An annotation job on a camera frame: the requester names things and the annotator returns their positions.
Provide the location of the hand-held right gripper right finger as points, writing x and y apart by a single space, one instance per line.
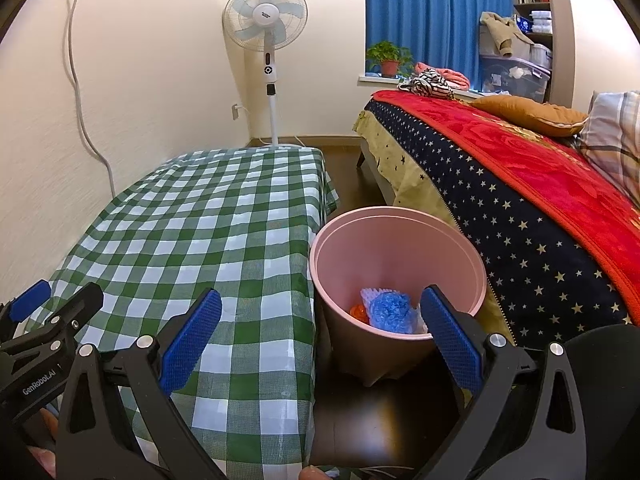
450 340

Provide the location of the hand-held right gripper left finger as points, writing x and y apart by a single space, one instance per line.
192 340

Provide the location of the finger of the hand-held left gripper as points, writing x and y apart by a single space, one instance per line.
82 302
27 301

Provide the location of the blue plastic bag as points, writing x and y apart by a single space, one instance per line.
392 312

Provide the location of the pink bin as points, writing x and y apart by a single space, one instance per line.
375 245

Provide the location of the person's left hand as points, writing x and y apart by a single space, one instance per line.
50 417

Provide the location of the person's right hand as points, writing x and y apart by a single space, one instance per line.
315 473

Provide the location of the bed with star blanket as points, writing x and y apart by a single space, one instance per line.
525 250

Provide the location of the green checked tablecloth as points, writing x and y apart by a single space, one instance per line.
200 220

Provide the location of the person's dark clothed leg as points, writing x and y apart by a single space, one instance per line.
605 385

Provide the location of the yellow bed sheet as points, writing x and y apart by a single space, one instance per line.
400 160

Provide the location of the red blanket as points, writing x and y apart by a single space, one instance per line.
525 160

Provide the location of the orange pillow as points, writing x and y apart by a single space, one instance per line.
535 112

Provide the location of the striped garment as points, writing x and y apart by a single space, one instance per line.
430 85

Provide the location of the pink garment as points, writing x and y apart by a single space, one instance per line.
452 77

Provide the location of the plaid pillow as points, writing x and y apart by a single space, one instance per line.
615 130

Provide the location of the white window sill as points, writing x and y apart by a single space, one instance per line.
375 79

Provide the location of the clear storage box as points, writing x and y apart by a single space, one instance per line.
520 77

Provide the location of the potted green plant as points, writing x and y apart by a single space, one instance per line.
390 67

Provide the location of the grey storage box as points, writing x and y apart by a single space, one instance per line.
542 55

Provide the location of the beige jacket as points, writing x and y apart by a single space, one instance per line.
502 30

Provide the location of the blue curtain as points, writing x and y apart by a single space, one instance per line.
430 15

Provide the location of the folded white towels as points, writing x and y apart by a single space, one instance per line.
541 22

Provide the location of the grey bed frame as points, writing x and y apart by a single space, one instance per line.
380 175

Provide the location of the white wall socket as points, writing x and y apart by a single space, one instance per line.
235 112

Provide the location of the white pedestal fan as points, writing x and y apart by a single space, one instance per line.
265 10

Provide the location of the wall bookshelf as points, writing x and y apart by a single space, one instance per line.
531 6

